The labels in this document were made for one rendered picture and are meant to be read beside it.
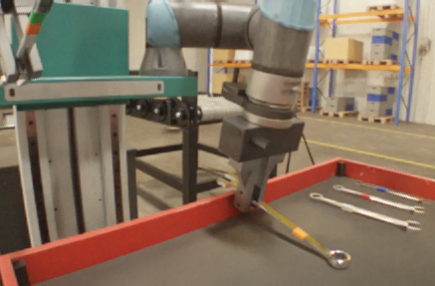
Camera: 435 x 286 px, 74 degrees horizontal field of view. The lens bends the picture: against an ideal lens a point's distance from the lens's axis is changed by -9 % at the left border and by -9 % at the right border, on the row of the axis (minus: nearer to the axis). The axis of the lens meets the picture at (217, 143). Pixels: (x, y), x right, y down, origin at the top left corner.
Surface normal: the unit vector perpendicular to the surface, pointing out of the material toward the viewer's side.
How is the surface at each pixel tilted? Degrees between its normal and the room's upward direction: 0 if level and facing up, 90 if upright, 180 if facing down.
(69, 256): 90
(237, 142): 90
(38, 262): 90
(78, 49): 90
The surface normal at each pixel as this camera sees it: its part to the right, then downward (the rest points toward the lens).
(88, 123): 0.63, 0.18
